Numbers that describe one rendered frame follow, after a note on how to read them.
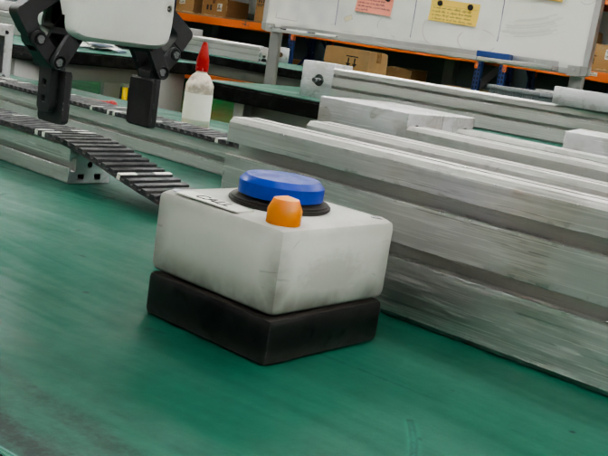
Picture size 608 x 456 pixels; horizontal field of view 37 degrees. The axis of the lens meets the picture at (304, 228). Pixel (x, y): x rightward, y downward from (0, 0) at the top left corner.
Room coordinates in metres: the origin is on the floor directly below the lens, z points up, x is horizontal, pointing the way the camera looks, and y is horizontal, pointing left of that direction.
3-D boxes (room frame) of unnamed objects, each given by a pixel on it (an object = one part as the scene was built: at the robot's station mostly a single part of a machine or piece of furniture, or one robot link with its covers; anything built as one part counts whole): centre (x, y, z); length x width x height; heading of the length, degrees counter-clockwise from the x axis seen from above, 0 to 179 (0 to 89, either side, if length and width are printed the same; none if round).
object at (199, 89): (1.21, 0.16, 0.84); 0.04 x 0.04 x 0.12
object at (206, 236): (0.43, 0.01, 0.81); 0.10 x 0.08 x 0.06; 140
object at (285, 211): (0.38, 0.01, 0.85); 0.01 x 0.01 x 0.01
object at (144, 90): (0.76, 0.14, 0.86); 0.03 x 0.03 x 0.07; 51
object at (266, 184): (0.42, 0.01, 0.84); 0.04 x 0.04 x 0.02
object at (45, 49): (0.68, 0.21, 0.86); 0.03 x 0.03 x 0.07; 51
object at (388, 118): (0.76, -0.06, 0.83); 0.12 x 0.09 x 0.10; 140
